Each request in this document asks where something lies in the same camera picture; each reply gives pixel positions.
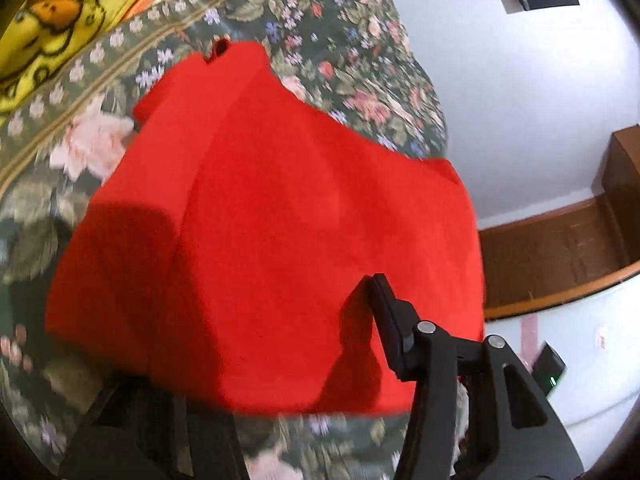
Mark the black device with green light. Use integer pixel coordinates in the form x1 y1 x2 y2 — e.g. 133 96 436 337
531 342 567 399

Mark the red garment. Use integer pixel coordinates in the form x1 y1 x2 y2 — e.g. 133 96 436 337
44 40 486 417

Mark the yellow printed blanket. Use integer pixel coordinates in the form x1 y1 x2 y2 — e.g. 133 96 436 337
0 0 281 116

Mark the wooden nightstand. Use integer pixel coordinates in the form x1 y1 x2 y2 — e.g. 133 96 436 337
597 125 640 211

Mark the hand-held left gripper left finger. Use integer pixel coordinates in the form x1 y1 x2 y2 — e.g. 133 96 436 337
59 375 248 480

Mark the floral bedspread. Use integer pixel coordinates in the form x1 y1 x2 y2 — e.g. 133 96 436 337
0 0 449 480

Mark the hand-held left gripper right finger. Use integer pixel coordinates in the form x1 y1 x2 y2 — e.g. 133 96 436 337
369 273 586 480

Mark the brown wooden panel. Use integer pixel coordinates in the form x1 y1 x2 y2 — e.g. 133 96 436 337
477 195 640 322

